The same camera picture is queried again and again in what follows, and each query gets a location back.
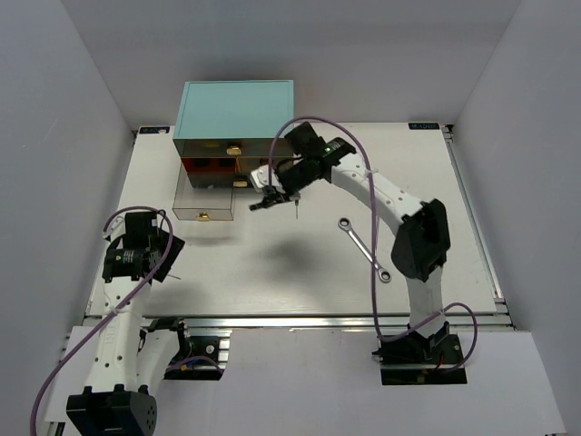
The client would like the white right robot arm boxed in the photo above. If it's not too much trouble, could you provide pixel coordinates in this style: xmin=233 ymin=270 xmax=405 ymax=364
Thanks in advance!
xmin=249 ymin=117 xmax=450 ymax=362

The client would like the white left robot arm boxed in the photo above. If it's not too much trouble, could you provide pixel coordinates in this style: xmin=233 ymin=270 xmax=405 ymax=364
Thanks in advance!
xmin=66 ymin=207 xmax=192 ymax=435

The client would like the large ratchet combination wrench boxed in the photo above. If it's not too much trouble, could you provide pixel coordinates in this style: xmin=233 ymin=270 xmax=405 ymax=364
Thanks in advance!
xmin=338 ymin=217 xmax=391 ymax=283

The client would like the teal drawer cabinet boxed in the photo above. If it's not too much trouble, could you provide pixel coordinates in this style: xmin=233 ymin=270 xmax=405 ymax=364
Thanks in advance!
xmin=173 ymin=80 xmax=294 ymax=174

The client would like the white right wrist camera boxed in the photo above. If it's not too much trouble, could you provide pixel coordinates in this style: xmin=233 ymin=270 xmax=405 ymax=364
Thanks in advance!
xmin=249 ymin=164 xmax=281 ymax=193

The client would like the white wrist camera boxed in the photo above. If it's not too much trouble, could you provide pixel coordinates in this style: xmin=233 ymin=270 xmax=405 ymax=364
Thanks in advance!
xmin=102 ymin=215 xmax=125 ymax=243
xmin=249 ymin=164 xmax=281 ymax=193

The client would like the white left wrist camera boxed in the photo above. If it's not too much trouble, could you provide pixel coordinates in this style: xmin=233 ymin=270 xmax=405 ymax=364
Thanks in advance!
xmin=102 ymin=215 xmax=125 ymax=243

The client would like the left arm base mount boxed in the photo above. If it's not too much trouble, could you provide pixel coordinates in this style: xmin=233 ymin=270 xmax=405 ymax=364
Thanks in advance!
xmin=138 ymin=317 xmax=225 ymax=382

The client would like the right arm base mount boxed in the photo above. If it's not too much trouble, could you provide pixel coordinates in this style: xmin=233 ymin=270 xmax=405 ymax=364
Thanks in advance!
xmin=371 ymin=334 xmax=468 ymax=386

